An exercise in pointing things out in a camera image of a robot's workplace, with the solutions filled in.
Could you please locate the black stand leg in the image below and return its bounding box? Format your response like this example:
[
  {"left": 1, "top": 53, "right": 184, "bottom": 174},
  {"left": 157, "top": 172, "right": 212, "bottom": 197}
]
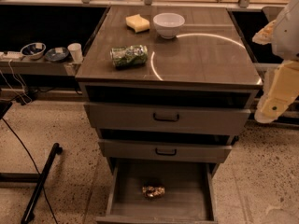
[{"left": 21, "top": 143, "right": 63, "bottom": 224}]

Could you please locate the top drawer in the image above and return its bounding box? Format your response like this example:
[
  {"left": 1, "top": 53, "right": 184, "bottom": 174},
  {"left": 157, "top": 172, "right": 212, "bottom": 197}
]
[{"left": 84, "top": 103, "right": 249, "bottom": 135}]

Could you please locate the grey side shelf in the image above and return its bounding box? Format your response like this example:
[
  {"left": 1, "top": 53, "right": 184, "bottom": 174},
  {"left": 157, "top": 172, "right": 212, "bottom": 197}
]
[{"left": 0, "top": 60, "right": 80, "bottom": 76}]

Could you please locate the middle drawer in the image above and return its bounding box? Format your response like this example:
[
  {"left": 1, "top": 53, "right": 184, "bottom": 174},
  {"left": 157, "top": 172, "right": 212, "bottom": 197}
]
[{"left": 99, "top": 139, "right": 232, "bottom": 163}]

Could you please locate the grey drawer cabinet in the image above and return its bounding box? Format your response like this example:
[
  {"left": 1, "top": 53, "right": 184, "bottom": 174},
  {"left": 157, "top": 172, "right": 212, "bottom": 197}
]
[{"left": 75, "top": 5, "right": 264, "bottom": 224}]

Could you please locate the drawer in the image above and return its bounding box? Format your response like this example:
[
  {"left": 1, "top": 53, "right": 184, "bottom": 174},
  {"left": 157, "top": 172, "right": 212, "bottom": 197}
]
[
  {"left": 84, "top": 103, "right": 249, "bottom": 135},
  {"left": 99, "top": 139, "right": 232, "bottom": 163},
  {"left": 96, "top": 159, "right": 218, "bottom": 224}
]

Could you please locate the white paper cup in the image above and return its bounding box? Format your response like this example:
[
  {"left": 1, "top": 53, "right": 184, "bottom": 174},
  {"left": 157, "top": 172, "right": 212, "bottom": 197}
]
[{"left": 67, "top": 43, "right": 83, "bottom": 63}]

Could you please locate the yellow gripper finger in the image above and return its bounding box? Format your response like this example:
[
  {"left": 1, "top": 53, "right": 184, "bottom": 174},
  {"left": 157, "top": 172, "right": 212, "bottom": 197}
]
[{"left": 252, "top": 20, "right": 276, "bottom": 45}]

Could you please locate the white rimmed bowl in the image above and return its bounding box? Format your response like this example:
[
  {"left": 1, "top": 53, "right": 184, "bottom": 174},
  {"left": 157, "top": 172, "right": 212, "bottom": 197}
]
[{"left": 21, "top": 42, "right": 46, "bottom": 60}]

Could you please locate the yellow sponge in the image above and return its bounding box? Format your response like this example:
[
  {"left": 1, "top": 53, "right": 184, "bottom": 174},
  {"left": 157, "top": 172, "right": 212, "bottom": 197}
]
[{"left": 125, "top": 14, "right": 150, "bottom": 33}]

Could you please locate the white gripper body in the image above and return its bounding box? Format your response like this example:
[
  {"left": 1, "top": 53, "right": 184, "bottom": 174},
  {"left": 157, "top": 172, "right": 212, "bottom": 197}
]
[{"left": 254, "top": 61, "right": 299, "bottom": 123}]

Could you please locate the bottom drawer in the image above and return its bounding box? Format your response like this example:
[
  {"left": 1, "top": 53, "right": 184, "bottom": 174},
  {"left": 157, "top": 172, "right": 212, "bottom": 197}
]
[{"left": 96, "top": 159, "right": 218, "bottom": 224}]

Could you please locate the black cable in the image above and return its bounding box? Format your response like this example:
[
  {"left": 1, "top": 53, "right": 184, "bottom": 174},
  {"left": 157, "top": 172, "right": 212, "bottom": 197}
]
[{"left": 1, "top": 117, "right": 59, "bottom": 224}]

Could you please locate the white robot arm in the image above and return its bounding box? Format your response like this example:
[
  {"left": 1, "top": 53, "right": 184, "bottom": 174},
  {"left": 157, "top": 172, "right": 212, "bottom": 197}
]
[{"left": 252, "top": 0, "right": 299, "bottom": 123}]

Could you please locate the white power strip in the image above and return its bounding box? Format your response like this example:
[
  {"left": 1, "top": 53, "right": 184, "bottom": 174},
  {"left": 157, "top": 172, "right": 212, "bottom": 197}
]
[{"left": 0, "top": 51, "right": 22, "bottom": 60}]

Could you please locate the green soda can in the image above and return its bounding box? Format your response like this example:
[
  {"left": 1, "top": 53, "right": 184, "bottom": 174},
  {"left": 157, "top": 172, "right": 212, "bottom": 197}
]
[{"left": 110, "top": 45, "right": 148, "bottom": 69}]

